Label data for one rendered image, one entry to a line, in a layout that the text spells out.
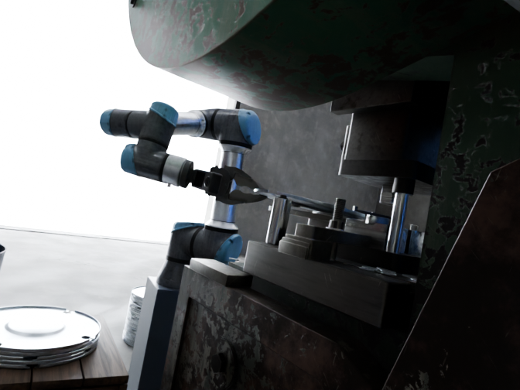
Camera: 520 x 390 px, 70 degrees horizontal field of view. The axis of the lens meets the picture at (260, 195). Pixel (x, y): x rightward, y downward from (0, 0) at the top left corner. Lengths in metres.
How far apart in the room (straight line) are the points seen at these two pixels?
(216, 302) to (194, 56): 0.43
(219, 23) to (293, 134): 6.41
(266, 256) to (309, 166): 6.48
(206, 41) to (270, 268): 0.38
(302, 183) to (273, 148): 0.95
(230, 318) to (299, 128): 6.38
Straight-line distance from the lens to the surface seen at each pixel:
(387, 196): 0.75
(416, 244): 0.77
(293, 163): 6.82
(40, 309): 1.22
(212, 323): 0.72
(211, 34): 0.45
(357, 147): 0.75
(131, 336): 2.06
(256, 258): 0.68
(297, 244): 0.57
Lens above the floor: 0.76
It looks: 2 degrees up
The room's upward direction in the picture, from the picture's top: 11 degrees clockwise
